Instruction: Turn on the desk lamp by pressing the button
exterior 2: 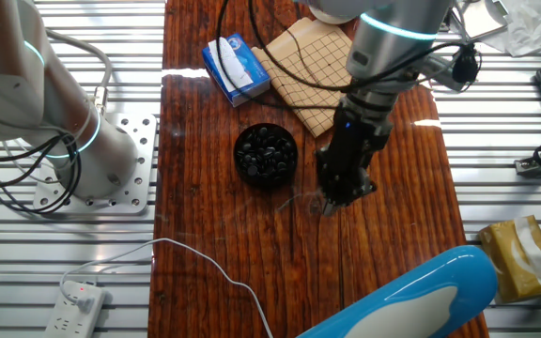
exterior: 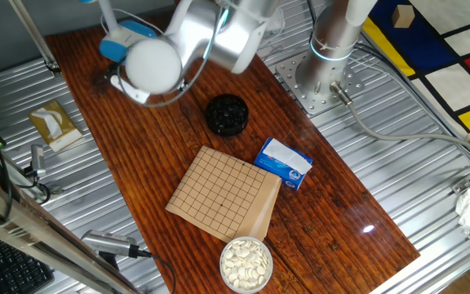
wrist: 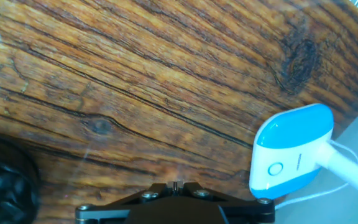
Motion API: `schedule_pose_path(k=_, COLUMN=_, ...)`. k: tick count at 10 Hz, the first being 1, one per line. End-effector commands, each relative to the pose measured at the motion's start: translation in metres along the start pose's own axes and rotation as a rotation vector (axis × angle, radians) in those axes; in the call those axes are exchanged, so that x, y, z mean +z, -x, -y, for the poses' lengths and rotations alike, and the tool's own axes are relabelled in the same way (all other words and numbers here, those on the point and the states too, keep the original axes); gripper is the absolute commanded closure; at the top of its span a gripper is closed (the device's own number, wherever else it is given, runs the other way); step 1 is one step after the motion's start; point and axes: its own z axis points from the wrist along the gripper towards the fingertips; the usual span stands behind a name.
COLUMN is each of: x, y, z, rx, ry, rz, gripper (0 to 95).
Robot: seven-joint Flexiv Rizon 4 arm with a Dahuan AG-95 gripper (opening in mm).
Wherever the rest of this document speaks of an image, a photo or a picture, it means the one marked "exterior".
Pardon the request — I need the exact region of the small wooden cube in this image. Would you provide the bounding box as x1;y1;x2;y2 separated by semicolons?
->
391;4;416;29

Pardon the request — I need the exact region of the thick grey robot hose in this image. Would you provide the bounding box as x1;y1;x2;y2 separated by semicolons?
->
329;80;470;163

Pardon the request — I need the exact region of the black bowl of black stones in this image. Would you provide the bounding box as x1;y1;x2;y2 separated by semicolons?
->
205;93;250;138

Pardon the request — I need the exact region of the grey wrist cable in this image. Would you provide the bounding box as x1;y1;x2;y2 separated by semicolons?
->
116;0;230;109

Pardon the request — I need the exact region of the blue tissue pack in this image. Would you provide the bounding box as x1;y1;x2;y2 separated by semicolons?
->
253;137;314;191

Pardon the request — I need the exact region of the small grey camera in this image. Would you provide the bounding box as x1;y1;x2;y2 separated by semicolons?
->
29;144;47;179

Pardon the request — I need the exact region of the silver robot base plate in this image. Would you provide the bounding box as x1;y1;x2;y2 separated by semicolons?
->
275;51;366;116

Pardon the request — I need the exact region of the yellow tissue pack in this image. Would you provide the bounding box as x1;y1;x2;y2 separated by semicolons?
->
28;99;84;154

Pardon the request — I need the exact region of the wide aluminium frame beam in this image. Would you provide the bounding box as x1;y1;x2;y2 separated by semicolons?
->
0;167;142;294

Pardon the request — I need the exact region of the slim aluminium post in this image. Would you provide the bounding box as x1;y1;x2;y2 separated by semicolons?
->
8;0;63;77

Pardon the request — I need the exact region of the black camera cable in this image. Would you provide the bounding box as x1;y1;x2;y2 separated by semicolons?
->
128;244;178;294

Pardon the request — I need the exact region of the white power strip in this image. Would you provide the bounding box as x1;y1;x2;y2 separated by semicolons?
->
265;6;286;33

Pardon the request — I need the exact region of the white bowl of white stones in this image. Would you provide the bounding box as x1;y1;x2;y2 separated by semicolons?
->
219;236;274;294

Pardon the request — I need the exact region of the colourful block pattern cloth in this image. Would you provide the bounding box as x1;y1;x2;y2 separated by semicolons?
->
361;0;470;136

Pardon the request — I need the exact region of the silver ribbed camera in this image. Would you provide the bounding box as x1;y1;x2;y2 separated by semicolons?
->
80;229;140;259

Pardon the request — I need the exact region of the black keyboard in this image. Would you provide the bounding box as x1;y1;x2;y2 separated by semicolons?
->
0;232;55;294

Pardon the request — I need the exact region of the tan go board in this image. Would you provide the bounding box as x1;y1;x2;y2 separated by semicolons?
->
165;145;283;244

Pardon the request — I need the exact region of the blue and white desk lamp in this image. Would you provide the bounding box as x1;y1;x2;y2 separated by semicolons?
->
78;0;158;65

